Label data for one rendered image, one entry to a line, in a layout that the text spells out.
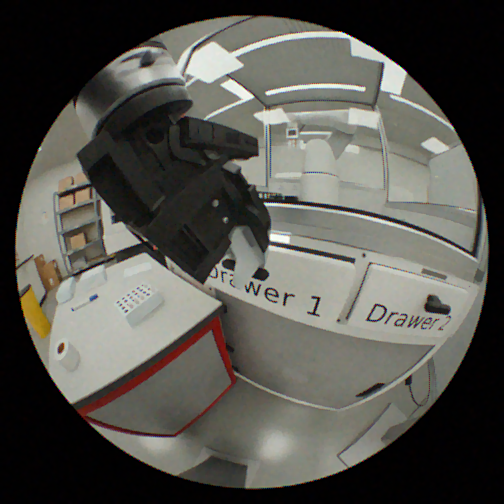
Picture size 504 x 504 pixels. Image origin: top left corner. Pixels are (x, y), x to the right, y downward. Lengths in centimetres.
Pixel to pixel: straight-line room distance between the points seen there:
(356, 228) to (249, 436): 102
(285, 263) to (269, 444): 98
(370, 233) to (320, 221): 8
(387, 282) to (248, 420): 94
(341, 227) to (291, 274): 10
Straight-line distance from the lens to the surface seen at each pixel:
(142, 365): 32
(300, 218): 21
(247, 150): 16
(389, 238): 23
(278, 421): 101
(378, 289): 23
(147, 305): 38
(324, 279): 19
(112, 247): 92
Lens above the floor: 100
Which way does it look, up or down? 22 degrees down
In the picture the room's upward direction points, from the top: straight up
